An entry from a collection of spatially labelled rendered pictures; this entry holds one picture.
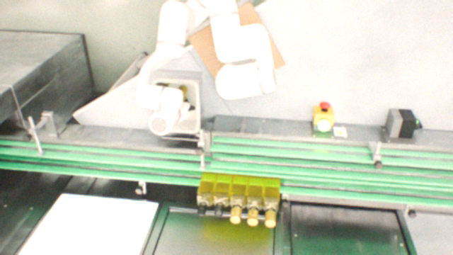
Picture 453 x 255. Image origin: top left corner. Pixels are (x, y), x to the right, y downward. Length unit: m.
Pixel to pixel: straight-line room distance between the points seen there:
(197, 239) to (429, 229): 1.08
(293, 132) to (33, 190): 1.11
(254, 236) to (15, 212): 0.94
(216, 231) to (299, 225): 0.32
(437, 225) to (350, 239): 0.57
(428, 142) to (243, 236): 0.74
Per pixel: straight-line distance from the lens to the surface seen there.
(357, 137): 1.47
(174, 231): 1.44
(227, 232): 1.43
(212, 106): 1.52
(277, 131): 1.44
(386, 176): 1.47
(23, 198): 1.80
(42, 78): 2.01
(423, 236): 2.02
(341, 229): 1.54
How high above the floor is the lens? 2.06
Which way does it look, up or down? 57 degrees down
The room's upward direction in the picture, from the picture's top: 167 degrees counter-clockwise
